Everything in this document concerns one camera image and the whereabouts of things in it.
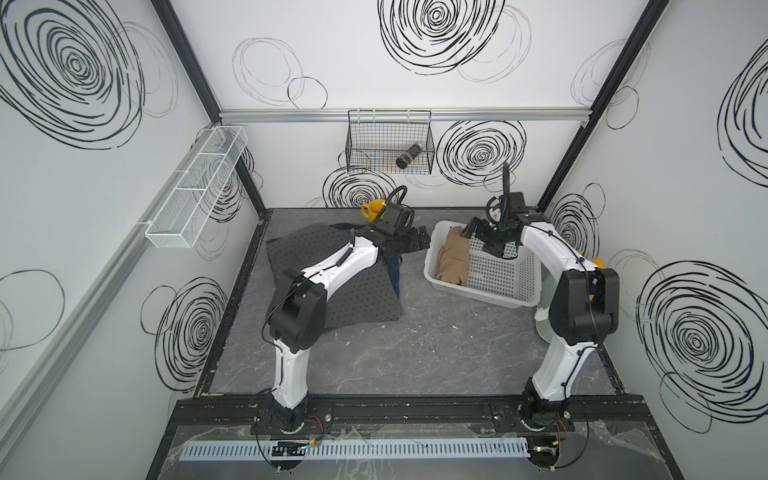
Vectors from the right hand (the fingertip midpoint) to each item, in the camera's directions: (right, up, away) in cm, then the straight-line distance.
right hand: (472, 238), depth 93 cm
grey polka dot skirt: (-32, -19, +1) cm, 37 cm away
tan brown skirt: (-6, -8, +1) cm, 10 cm away
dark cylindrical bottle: (-22, +24, -4) cm, 33 cm away
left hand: (-17, -1, -3) cm, 17 cm away
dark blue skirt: (-25, -8, +8) cm, 28 cm away
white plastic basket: (+14, -15, +6) cm, 21 cm away
